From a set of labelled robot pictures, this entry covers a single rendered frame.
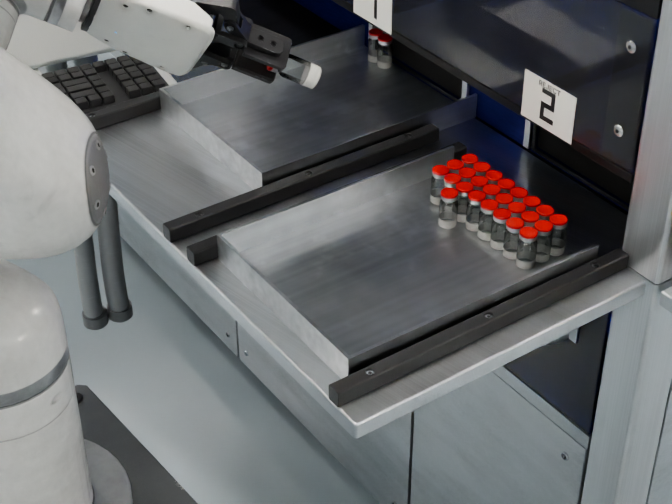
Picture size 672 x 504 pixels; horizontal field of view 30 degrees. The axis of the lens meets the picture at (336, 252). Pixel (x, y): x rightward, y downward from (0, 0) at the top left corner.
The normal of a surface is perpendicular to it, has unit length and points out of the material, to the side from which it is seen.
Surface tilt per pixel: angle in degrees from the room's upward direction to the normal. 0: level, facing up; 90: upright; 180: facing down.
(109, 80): 0
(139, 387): 0
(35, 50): 90
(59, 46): 90
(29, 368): 86
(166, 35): 120
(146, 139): 0
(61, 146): 66
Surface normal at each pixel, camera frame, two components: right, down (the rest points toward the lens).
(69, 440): 0.93, 0.22
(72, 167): 0.89, -0.12
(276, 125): 0.00, -0.81
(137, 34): -0.19, 0.91
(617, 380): -0.82, 0.34
